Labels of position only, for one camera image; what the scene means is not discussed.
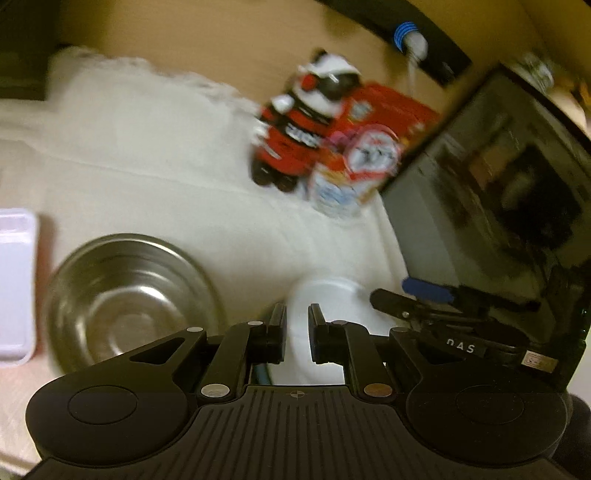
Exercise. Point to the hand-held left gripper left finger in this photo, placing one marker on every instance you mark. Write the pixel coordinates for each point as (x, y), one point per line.
(278, 325)

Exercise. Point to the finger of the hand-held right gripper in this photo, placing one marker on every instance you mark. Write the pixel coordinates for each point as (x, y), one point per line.
(397, 304)
(425, 287)

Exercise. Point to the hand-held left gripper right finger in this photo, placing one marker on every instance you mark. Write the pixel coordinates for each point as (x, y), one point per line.
(316, 328)

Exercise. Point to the white round container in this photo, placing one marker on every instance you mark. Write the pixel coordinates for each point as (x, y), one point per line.
(337, 304)

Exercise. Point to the red cereal bag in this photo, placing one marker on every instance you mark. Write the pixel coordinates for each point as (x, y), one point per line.
(374, 157)

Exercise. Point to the stainless steel bowl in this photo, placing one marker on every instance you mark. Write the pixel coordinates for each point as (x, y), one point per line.
(124, 300)

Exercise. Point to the white cloth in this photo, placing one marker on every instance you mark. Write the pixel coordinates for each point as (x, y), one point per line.
(161, 184)

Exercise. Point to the red black bear figurine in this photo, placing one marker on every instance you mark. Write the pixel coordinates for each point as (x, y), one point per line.
(291, 138)

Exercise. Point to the black power strip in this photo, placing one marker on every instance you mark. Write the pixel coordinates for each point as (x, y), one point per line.
(443, 60)

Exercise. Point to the blue round plug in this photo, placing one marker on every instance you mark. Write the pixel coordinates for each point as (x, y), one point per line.
(404, 33)

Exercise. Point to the white plastic tray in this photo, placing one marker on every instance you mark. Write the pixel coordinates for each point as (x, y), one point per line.
(16, 286)

